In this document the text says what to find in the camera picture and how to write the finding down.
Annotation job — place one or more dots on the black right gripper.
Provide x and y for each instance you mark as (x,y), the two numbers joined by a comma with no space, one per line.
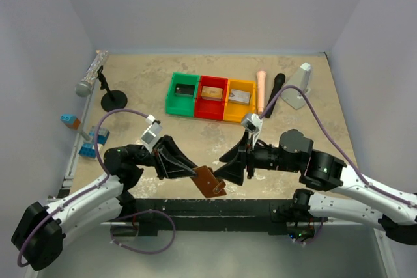
(232,172)

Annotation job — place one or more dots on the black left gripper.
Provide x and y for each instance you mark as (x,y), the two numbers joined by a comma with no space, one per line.
(167,168)

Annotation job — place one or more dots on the brown leather card holder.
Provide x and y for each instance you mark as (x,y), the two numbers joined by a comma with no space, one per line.
(206,182)

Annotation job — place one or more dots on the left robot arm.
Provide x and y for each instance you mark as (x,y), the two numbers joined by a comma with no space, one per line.
(42,229)

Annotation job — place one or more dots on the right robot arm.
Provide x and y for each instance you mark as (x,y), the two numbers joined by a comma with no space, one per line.
(332,188)

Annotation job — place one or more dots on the silver card in yellow bin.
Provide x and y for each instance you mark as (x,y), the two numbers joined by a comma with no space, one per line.
(239,96)

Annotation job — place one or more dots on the black card in green bin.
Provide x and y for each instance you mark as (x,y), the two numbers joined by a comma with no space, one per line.
(184,90)

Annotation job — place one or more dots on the yellow plastic bin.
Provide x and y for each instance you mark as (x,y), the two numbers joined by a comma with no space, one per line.
(235,112)

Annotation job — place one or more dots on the green plastic bin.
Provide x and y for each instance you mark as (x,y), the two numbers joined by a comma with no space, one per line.
(180,99)

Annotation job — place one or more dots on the red plastic bin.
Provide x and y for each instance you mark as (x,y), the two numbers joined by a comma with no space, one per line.
(209,109)

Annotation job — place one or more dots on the blue toy brick stack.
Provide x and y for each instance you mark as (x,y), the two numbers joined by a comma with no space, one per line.
(88,148)

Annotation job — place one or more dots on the black microphone stand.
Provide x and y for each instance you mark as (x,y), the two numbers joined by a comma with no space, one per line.
(113,99)

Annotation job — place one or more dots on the blue orange toy brick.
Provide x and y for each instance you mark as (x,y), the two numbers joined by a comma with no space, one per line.
(70,121)

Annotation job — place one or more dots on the grey wedge stand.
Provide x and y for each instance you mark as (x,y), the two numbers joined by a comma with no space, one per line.
(300,79)

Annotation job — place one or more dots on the silver glitter microphone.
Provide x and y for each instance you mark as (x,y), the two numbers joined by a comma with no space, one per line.
(85,87)

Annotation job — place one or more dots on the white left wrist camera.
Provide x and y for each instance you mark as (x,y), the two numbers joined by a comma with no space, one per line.
(151,135)

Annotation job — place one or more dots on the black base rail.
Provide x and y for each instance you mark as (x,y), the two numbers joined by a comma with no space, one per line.
(213,215)

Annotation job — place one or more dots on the pink cylindrical handle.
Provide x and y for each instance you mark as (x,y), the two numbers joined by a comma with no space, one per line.
(261,80)

